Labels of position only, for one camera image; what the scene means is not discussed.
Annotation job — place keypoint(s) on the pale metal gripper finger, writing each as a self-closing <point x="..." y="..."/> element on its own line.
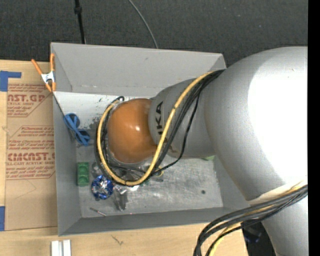
<point x="123" y="201"/>
<point x="117" y="200"/>

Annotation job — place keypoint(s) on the blue and silver foil ball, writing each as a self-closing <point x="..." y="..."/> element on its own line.
<point x="102" y="187"/>

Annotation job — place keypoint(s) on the thin red-brown stick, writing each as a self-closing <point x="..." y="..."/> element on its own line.
<point x="98" y="211"/>

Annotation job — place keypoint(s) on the green toy brick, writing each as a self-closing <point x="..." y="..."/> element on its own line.
<point x="82" y="174"/>

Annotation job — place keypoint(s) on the pale green flat piece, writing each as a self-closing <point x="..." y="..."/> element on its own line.
<point x="209" y="158"/>

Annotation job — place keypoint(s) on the brown cardboard board, red print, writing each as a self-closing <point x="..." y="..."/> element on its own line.
<point x="27" y="195"/>

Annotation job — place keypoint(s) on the grey metal bin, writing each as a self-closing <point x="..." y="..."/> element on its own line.
<point x="130" y="67"/>

